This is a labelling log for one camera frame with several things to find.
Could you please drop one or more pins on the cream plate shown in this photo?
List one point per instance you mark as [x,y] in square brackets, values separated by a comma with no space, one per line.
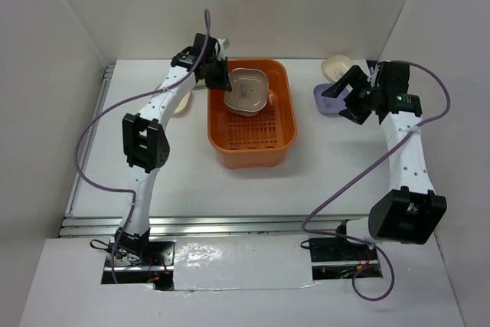
[183,105]
[334,68]

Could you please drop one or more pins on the yellow plate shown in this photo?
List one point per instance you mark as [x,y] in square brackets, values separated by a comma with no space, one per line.
[270,101]

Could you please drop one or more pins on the orange plastic bin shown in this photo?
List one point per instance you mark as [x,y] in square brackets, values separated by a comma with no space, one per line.
[258,141]

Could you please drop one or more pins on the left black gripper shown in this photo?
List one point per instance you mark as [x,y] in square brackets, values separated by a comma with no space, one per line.
[223,82]

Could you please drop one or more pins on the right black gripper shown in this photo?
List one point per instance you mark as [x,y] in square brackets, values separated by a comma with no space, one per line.
[354,75]

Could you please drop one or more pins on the pink-brown plate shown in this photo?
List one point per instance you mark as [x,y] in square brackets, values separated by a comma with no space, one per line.
[249,89]

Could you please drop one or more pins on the white sheet front cover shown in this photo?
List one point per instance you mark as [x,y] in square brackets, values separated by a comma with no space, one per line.
[241,263]

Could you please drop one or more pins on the aluminium rail frame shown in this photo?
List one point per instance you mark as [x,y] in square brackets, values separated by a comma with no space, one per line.
[195,194]

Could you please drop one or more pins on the green plate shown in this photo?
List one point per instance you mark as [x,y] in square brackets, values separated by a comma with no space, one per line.
[245,113]
[200,85]

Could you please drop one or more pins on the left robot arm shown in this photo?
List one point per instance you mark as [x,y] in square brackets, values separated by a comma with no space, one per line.
[145,144]

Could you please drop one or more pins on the purple plate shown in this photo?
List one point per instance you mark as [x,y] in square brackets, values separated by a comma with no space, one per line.
[326,105]

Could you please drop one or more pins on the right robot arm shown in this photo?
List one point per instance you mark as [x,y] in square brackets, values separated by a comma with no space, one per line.
[411,209]

